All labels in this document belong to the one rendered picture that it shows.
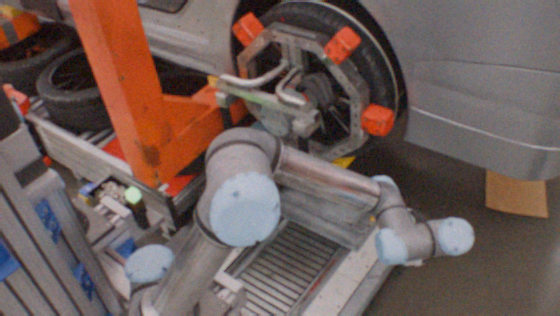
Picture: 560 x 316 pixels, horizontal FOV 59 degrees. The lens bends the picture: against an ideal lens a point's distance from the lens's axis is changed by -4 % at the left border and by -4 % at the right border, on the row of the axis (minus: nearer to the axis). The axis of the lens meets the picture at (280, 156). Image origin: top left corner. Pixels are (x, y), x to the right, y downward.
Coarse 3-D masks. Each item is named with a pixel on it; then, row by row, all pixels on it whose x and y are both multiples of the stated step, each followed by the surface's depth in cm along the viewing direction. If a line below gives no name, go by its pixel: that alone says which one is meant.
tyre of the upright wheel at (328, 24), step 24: (288, 0) 187; (336, 0) 179; (264, 24) 190; (288, 24) 182; (312, 24) 176; (336, 24) 170; (360, 24) 173; (360, 48) 170; (384, 48) 176; (360, 72) 175; (384, 72) 174; (384, 96) 176
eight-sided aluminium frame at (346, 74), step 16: (272, 32) 178; (288, 32) 176; (304, 32) 175; (256, 48) 188; (304, 48) 173; (320, 48) 168; (240, 64) 198; (352, 80) 171; (352, 96) 172; (368, 96) 176; (256, 112) 210; (352, 112) 177; (352, 128) 182; (288, 144) 210; (320, 144) 206; (336, 144) 199; (352, 144) 186
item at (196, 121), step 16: (208, 96) 230; (176, 112) 207; (192, 112) 214; (208, 112) 220; (240, 112) 238; (176, 128) 210; (192, 128) 215; (208, 128) 223; (192, 144) 218; (208, 144) 227; (192, 160) 222
